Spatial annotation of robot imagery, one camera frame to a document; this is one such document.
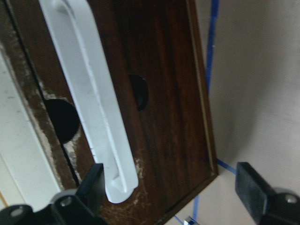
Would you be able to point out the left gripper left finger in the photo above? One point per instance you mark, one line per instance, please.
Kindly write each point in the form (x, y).
(71, 207)

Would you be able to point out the dark brown wooden drawer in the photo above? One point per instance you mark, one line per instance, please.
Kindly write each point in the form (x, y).
(154, 55)

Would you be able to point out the white drawer handle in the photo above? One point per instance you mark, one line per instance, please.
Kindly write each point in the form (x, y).
(76, 39)

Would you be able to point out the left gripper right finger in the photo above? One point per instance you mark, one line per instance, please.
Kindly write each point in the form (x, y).
(265, 204)

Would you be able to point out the cream plastic storage box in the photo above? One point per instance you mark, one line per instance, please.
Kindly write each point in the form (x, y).
(25, 174)

